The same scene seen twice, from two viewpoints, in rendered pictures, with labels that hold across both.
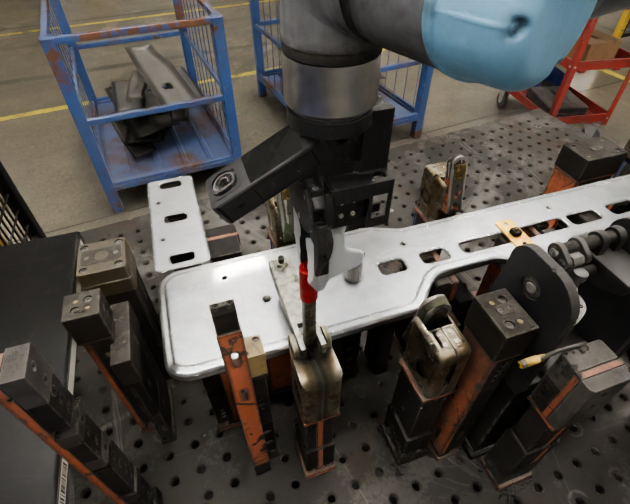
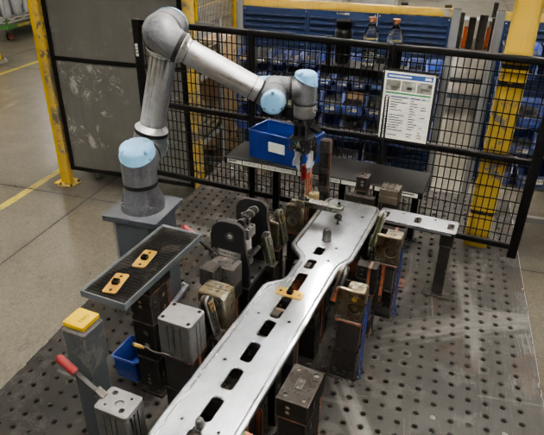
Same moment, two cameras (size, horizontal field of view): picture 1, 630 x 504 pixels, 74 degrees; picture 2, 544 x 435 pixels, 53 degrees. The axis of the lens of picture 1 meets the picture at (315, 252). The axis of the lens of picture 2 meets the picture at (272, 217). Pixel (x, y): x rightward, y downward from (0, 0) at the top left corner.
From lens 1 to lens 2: 2.06 m
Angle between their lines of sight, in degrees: 94
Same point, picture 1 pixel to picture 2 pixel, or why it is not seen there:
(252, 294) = (345, 218)
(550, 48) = not seen: hidden behind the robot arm
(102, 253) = (392, 186)
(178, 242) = (397, 216)
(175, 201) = (433, 223)
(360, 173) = (296, 135)
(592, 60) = not seen: outside the picture
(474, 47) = not seen: hidden behind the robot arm
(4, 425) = (340, 171)
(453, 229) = (318, 279)
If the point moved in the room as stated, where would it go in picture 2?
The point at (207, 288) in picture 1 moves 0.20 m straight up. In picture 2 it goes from (361, 212) to (365, 164)
